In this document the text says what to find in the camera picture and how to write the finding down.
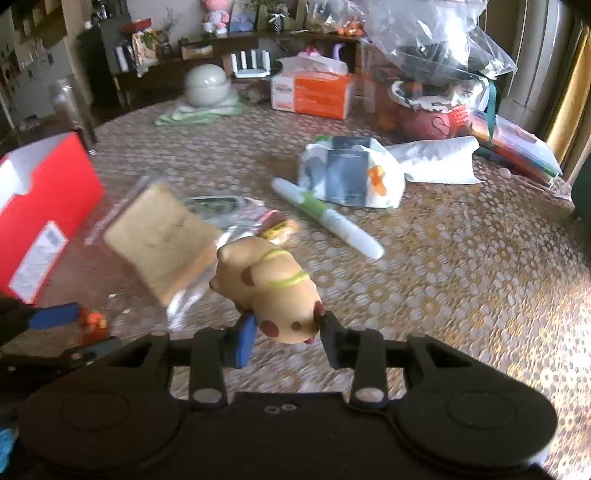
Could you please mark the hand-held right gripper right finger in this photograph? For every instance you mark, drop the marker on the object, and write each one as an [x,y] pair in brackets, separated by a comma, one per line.
[331,344]

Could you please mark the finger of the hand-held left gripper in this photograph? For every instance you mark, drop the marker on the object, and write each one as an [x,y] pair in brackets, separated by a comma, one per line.
[54,316]
[92,351]

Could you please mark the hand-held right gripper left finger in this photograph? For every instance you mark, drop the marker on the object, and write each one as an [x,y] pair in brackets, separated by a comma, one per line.
[242,344]

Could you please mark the small orange toy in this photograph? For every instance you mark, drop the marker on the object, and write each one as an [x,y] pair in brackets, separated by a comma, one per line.
[94,323]

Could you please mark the tan spotted pig toy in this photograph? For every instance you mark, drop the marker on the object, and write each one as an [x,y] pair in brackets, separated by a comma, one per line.
[272,295]

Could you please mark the white box with red rim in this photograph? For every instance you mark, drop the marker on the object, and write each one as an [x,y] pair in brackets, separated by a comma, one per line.
[51,198]

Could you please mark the yellow sponge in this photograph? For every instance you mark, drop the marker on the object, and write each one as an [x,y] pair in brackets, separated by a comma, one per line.
[157,235]

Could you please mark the grey correction tape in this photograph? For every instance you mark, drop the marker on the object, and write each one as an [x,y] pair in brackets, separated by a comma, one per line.
[214,204]

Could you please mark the clear wrapper with red print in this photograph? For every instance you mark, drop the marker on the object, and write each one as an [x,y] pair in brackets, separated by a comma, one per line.
[242,226]

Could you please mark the hot dog toy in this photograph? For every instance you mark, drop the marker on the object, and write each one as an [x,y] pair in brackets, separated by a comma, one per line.
[279,228]

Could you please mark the white and green marker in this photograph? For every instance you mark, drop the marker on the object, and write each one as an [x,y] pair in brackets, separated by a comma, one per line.
[330,217]

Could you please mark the white plastic bag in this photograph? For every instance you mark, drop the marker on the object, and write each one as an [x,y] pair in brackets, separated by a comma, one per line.
[388,180]

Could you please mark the dark card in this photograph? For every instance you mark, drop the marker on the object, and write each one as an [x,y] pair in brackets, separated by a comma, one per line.
[346,170]

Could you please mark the white paper sheet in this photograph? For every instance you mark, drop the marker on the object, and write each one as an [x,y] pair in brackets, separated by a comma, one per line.
[438,159]

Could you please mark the green cloth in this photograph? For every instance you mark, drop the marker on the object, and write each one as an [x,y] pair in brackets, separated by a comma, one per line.
[184,115]

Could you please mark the orange and white tissue box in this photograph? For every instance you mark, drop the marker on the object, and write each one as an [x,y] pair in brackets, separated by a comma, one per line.
[318,94]

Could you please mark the wooden media console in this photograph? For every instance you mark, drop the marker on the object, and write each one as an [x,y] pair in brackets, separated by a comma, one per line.
[157,78]

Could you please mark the grey round pot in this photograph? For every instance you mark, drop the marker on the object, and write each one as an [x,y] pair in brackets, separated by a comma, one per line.
[207,85]

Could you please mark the black cabinet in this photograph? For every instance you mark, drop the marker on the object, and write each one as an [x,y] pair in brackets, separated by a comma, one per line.
[101,60]

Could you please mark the stack of coloured folders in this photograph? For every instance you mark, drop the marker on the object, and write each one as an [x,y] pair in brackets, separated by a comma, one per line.
[521,147]

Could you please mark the white router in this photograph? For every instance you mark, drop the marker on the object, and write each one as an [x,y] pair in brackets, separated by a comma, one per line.
[249,62]

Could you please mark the dark chair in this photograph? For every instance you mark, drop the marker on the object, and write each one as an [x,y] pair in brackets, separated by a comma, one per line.
[582,194]

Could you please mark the pink toy bag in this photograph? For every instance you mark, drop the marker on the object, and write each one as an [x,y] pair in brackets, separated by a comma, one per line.
[308,50]

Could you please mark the large clear plastic bag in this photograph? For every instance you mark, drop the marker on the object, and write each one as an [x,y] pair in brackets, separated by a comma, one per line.
[429,41]

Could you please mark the pink plush doll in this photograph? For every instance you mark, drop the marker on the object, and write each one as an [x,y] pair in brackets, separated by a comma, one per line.
[214,16]

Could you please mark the yellow curtain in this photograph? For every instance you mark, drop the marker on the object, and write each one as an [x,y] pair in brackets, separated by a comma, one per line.
[572,92]

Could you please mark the white standing air conditioner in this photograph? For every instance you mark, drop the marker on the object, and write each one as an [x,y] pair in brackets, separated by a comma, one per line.
[531,55]

